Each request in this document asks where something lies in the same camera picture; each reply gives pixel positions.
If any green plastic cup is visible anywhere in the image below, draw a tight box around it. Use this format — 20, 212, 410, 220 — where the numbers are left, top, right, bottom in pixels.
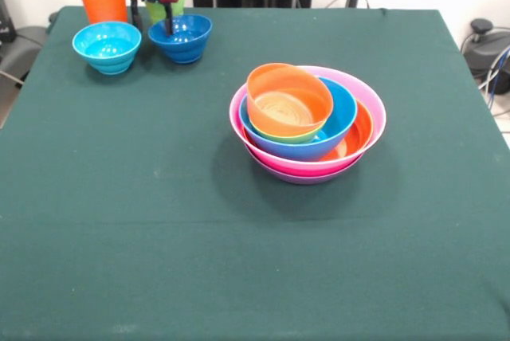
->
144, 0, 186, 26

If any dark blue small bowl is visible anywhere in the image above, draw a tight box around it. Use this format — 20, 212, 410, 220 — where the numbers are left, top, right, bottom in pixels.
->
147, 14, 214, 65

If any orange plastic cup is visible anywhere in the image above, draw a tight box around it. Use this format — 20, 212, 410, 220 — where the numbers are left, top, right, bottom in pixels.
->
80, 0, 129, 25

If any light blue small bowl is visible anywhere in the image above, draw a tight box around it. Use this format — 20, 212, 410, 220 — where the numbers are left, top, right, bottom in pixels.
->
72, 21, 143, 76

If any orange small bowl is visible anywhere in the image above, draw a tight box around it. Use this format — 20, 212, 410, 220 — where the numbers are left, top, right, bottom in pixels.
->
245, 62, 335, 138

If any green small bowl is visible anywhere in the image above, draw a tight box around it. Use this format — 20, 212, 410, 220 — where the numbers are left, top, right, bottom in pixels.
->
251, 120, 326, 145

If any black floor stand base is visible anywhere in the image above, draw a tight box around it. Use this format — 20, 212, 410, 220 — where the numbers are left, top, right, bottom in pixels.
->
0, 10, 59, 95
461, 18, 510, 77

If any pink large bowl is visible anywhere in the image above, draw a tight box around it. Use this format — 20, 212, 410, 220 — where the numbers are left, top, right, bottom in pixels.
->
229, 65, 387, 177

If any blue medium bowl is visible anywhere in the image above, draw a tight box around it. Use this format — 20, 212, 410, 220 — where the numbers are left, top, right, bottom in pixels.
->
238, 76, 359, 162

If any orange medium bowl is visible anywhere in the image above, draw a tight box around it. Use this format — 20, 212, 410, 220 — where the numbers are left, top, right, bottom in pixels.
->
320, 100, 375, 163

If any dark green tablecloth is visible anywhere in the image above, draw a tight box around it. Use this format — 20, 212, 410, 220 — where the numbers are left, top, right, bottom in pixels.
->
0, 5, 510, 341

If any bundle of cables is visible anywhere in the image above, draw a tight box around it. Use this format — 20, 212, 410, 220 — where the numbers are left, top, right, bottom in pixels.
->
477, 44, 510, 135

